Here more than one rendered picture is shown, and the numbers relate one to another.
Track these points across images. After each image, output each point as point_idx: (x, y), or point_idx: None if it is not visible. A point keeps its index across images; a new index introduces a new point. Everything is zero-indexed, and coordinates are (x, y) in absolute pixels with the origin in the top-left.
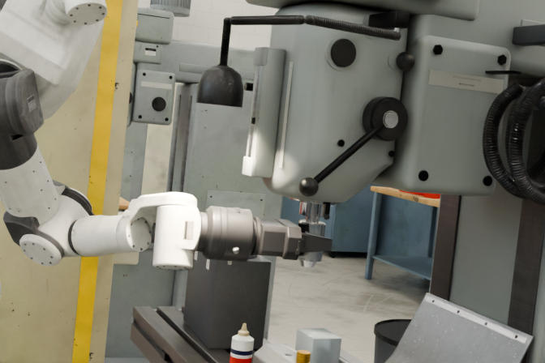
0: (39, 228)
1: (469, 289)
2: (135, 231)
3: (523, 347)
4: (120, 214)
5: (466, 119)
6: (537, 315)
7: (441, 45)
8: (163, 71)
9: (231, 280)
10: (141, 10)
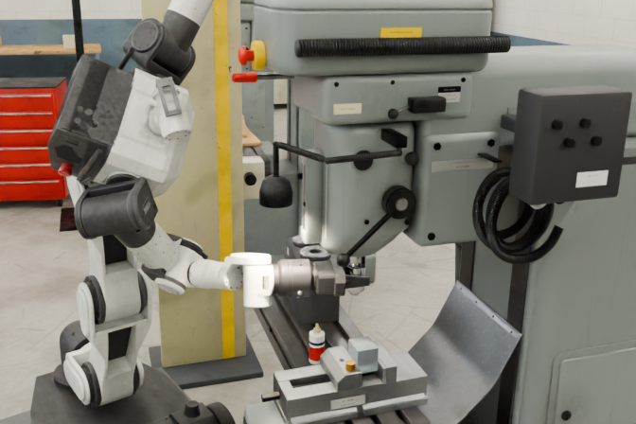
0: (167, 273)
1: (484, 287)
2: (230, 276)
3: (515, 341)
4: (246, 160)
5: (464, 191)
6: (524, 320)
7: (440, 142)
8: None
9: None
10: None
